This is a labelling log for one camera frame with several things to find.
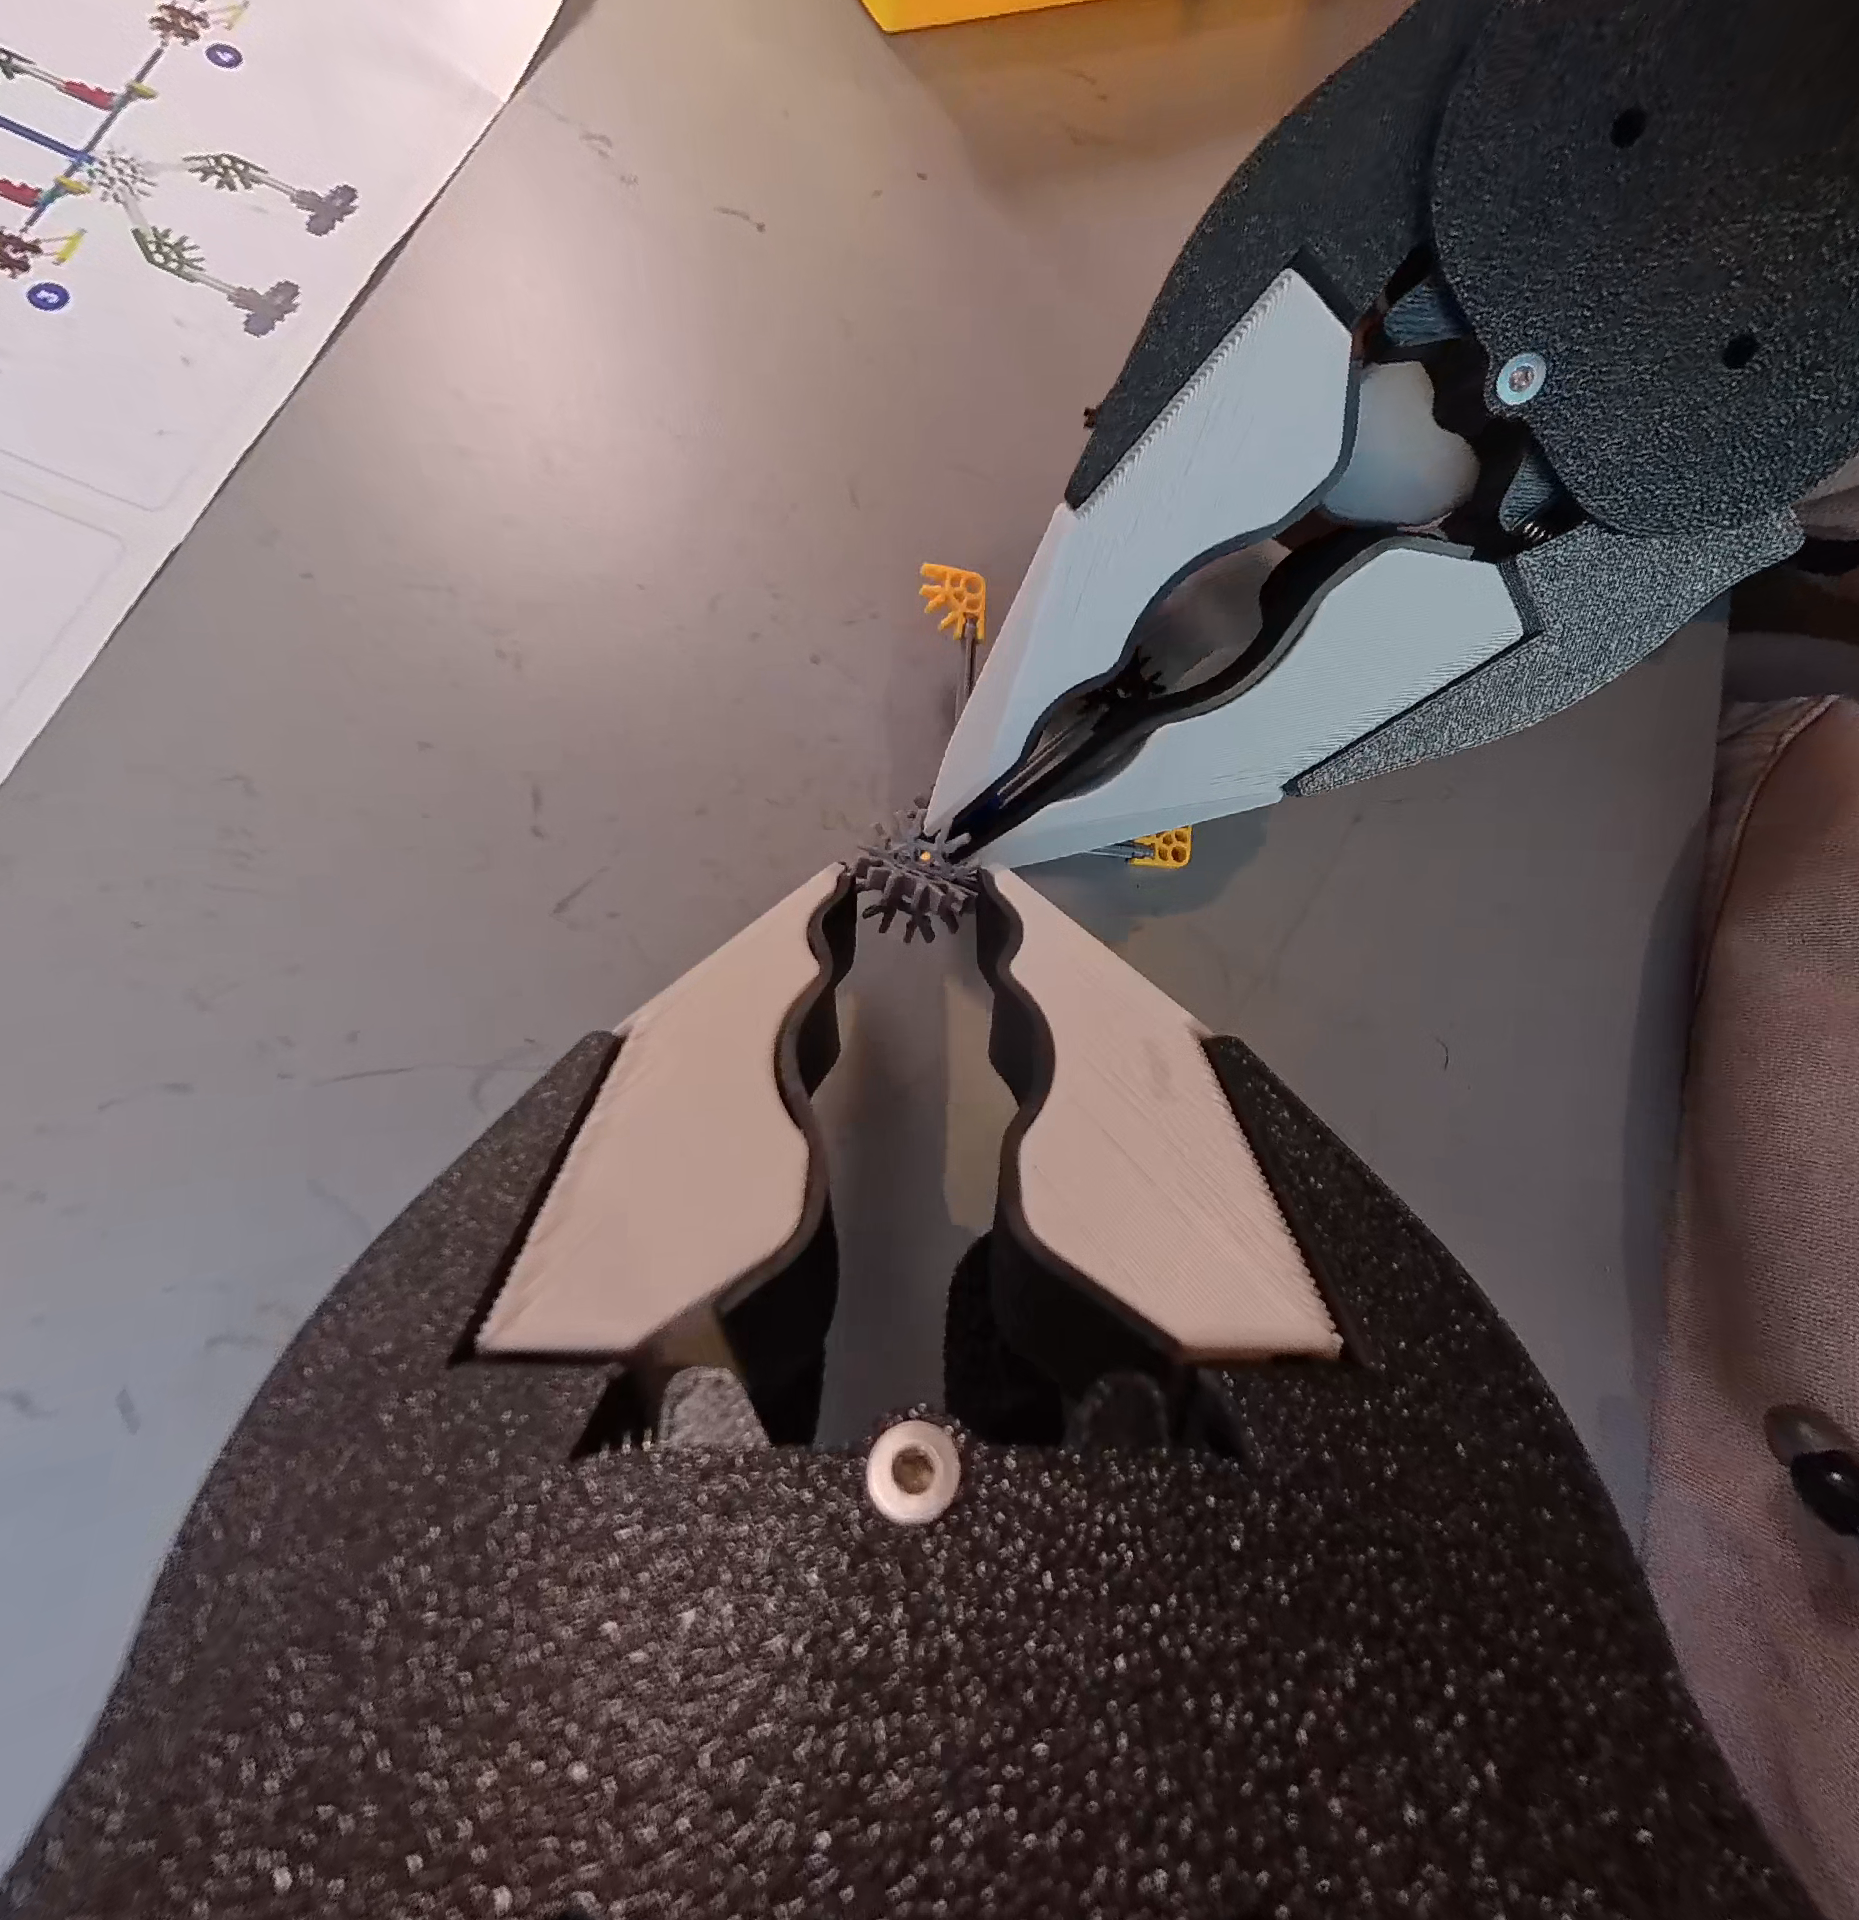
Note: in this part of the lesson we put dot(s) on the person's torso in beige sweater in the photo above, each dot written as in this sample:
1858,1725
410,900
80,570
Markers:
1801,1051

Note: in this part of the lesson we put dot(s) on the multicolour rod and connector assembly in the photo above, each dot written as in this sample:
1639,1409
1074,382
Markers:
952,588

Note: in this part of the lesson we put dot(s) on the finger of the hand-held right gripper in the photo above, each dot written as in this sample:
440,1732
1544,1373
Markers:
1380,644
1200,449

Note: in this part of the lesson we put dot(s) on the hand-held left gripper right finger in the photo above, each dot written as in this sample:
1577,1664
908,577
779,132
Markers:
1154,1185

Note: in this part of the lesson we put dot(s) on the white toy instruction sheet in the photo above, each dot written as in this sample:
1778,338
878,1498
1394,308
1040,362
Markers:
150,375

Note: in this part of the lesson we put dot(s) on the yellow plastic bin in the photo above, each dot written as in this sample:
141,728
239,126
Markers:
991,11

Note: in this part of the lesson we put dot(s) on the grey connector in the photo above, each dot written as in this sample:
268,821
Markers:
916,888

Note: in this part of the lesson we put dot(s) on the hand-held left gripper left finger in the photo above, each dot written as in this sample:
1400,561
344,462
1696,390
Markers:
660,1185

